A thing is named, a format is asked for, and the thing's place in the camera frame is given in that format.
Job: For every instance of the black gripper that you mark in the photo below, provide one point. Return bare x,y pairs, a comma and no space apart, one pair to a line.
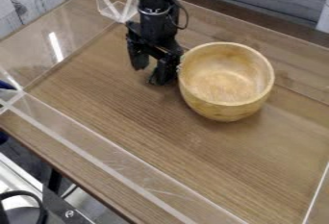
151,38

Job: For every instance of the light brown wooden bowl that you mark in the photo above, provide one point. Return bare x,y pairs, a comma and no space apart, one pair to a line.
226,79

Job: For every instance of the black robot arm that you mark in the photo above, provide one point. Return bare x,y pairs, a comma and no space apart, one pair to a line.
161,5

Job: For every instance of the blue object at left edge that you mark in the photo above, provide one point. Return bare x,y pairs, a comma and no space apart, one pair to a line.
4,85

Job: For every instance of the black table leg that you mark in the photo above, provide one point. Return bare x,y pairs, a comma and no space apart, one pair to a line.
54,181

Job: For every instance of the clear acrylic tray wall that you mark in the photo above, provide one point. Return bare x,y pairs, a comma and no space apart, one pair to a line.
156,162

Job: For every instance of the black metal bracket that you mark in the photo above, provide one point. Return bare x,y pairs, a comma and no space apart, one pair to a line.
61,212

